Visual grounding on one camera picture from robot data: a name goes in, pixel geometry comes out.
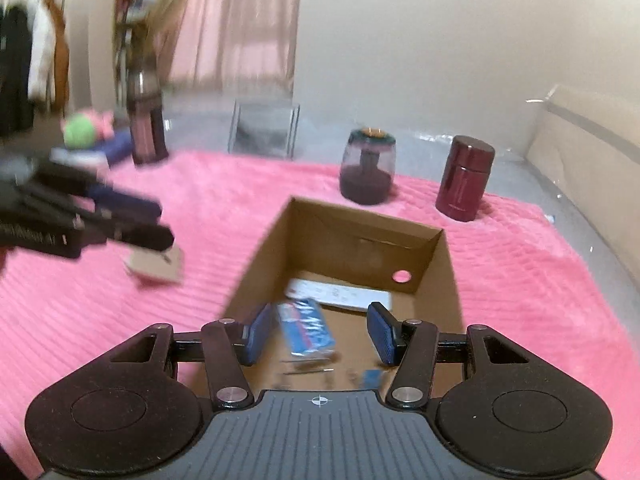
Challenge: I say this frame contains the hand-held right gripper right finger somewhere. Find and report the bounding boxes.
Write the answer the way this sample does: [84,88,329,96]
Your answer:
[366,301,531,409]

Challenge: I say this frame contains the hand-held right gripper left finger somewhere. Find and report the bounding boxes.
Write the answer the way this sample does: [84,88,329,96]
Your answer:
[109,302,277,408]

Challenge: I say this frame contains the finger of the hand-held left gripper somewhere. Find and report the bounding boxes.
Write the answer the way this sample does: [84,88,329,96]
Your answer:
[70,207,176,252]
[45,162,162,222]

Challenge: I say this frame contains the tan box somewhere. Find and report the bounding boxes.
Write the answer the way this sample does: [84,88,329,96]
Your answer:
[124,245,184,287]

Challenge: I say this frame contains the clear box with blue label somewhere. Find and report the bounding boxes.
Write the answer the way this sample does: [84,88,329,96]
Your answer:
[277,297,337,362]

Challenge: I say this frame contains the white remote control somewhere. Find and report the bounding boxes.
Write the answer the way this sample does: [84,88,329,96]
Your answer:
[287,277,394,312]

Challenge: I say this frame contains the metal wire holder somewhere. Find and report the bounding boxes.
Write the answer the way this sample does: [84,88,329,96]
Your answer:
[279,357,337,377]

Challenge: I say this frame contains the white and blue flat box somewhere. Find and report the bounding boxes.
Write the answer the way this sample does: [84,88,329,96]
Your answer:
[50,132,134,170]

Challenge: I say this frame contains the steel thermos flask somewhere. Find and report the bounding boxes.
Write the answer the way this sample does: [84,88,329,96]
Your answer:
[125,60,169,166]

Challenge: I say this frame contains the green pink plush toy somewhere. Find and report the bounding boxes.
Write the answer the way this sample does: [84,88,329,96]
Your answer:
[60,112,117,150]

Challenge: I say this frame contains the pink blanket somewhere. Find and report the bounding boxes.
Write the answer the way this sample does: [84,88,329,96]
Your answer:
[0,150,632,476]

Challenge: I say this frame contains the hanging clothes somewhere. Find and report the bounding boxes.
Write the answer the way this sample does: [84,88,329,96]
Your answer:
[0,0,71,137]

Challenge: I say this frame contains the dark glass jar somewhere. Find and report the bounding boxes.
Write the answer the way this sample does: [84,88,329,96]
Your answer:
[339,128,399,206]

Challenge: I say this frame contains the maroon cup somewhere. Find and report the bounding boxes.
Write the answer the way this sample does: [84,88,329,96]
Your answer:
[435,135,496,222]

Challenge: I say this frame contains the wooden bookshelf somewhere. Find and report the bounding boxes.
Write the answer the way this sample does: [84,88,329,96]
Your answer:
[114,0,166,88]

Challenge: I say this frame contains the pink curtain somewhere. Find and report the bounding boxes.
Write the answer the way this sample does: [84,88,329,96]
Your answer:
[160,0,304,97]

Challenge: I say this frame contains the large cardboard box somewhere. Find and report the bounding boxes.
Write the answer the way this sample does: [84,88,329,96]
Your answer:
[522,84,640,273]

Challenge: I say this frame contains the sand picture frame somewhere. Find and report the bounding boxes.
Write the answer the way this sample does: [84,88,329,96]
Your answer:
[227,99,301,161]

